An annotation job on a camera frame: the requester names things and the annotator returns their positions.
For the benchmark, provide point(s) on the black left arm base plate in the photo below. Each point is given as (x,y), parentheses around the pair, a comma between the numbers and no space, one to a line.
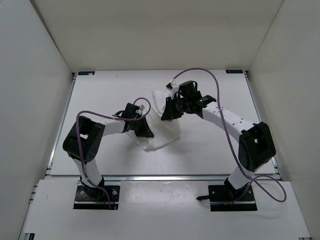
(88,199)

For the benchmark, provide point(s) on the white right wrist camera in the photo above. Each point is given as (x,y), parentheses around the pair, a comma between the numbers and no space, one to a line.
(173,88)

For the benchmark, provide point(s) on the blue label sticker right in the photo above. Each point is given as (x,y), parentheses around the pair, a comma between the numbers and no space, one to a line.
(234,71)

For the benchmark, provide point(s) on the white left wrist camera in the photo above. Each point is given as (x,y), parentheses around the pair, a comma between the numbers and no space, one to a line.
(142,107)

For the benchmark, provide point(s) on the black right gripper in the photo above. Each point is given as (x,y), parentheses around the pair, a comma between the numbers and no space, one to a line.
(169,112)

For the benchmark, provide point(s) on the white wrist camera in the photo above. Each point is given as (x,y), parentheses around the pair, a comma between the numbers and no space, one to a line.
(173,88)
(142,107)

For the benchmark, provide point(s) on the blue label sticker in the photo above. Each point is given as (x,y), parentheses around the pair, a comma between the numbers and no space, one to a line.
(234,71)
(86,73)

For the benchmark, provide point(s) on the aluminium table edge rail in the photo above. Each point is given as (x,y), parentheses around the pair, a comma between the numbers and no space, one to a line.
(202,151)

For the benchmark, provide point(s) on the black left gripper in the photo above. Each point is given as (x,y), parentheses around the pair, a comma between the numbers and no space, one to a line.
(145,131)

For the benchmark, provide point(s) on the white pleated skirt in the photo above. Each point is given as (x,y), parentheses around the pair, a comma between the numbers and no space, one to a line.
(165,132)

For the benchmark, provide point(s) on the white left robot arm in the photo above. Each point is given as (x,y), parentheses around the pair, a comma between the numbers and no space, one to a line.
(83,141)

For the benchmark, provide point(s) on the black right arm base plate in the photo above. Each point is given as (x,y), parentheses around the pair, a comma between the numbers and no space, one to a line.
(222,199)

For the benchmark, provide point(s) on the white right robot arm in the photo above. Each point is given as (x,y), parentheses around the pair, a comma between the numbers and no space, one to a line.
(255,143)

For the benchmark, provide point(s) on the blue label sticker left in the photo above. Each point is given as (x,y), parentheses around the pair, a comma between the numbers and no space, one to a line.
(86,73)

